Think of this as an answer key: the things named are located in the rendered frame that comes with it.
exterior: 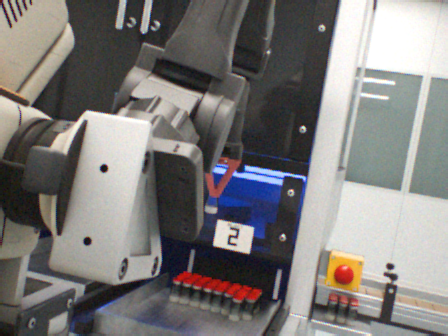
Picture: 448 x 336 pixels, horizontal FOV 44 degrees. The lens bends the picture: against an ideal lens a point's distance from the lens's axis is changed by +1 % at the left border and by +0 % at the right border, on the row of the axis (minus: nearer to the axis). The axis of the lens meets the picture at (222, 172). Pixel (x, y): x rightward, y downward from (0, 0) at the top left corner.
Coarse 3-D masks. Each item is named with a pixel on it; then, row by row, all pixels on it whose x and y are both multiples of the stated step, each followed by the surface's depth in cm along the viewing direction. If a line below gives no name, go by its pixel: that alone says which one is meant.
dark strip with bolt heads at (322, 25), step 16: (320, 0) 119; (336, 0) 118; (320, 16) 119; (320, 32) 119; (320, 48) 119; (304, 64) 120; (320, 64) 119; (304, 80) 120; (320, 80) 119; (304, 96) 120; (304, 112) 120; (304, 128) 120; (304, 144) 120; (288, 192) 121
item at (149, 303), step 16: (144, 288) 111; (160, 288) 120; (112, 304) 97; (128, 304) 104; (144, 304) 109; (160, 304) 111; (176, 304) 113; (96, 320) 91; (112, 320) 91; (128, 320) 90; (144, 320) 100; (160, 320) 102; (176, 320) 103; (192, 320) 105; (208, 320) 107; (224, 320) 108; (240, 320) 110; (256, 320) 112; (272, 320) 109
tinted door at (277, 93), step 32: (160, 0) 128; (288, 0) 121; (160, 32) 129; (288, 32) 122; (288, 64) 122; (256, 96) 123; (288, 96) 122; (320, 96) 120; (256, 128) 123; (288, 128) 122
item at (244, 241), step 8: (224, 224) 124; (232, 224) 124; (216, 232) 125; (224, 232) 124; (232, 232) 124; (240, 232) 123; (248, 232) 123; (216, 240) 125; (224, 240) 124; (232, 240) 124; (240, 240) 123; (248, 240) 123; (232, 248) 124; (240, 248) 123; (248, 248) 123
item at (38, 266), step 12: (48, 240) 139; (36, 252) 134; (48, 252) 137; (36, 264) 124; (48, 264) 126; (36, 276) 106; (48, 276) 106; (60, 276) 118; (72, 276) 120; (84, 288) 104; (96, 288) 109
